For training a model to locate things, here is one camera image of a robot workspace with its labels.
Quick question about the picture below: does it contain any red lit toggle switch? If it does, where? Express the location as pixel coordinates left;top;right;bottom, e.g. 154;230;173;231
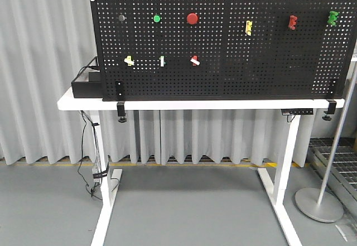
190;55;200;66

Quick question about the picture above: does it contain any yellow lit toggle switch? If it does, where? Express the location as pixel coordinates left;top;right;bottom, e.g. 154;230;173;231
124;55;135;66

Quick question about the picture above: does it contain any black perforated pegboard panel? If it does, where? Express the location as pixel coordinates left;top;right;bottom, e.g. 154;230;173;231
90;0;356;101

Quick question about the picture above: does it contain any lower red round push button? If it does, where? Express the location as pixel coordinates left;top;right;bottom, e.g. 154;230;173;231
186;13;199;25

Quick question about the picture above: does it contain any black open box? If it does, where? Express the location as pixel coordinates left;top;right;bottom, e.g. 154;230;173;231
71;56;103;98

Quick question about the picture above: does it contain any green round push button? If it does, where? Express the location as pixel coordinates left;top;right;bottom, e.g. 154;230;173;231
153;15;161;23

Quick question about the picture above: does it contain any white height adjustable table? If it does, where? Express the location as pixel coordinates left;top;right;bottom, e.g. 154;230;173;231
57;89;345;245

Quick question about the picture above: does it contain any black table control panel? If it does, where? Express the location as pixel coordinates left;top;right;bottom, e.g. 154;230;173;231
281;108;313;116

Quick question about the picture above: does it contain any grey curtain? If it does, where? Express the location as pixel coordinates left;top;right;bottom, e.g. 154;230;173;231
0;0;357;168

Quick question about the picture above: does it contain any grey round base pole stand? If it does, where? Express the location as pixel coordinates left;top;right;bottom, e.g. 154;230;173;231
295;64;356;223

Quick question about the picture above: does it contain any metal floor grate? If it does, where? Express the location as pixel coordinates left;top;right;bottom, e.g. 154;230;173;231
307;138;356;224

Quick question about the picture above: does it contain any green lit toggle switch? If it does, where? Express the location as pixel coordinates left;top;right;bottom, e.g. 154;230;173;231
159;55;166;67

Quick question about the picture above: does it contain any left black clamp bracket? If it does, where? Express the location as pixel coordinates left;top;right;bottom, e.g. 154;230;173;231
115;80;127;123

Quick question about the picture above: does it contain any black clamp bracket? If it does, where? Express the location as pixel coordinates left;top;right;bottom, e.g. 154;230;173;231
115;80;127;123
322;78;337;122

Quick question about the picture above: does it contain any yellow handle upper right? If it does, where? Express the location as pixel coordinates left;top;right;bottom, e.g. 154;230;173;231
245;20;253;36

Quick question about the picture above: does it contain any black hanging cable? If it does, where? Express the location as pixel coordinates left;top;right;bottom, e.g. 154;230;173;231
76;110;119;201

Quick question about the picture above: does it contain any red handle upper right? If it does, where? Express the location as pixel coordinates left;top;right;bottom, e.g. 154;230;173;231
288;15;298;30

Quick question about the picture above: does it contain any right black clamp bracket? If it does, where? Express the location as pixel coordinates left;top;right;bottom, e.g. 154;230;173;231
322;78;337;122

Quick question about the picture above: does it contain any green handle upper right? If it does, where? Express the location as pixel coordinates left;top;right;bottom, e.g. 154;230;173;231
327;11;339;26

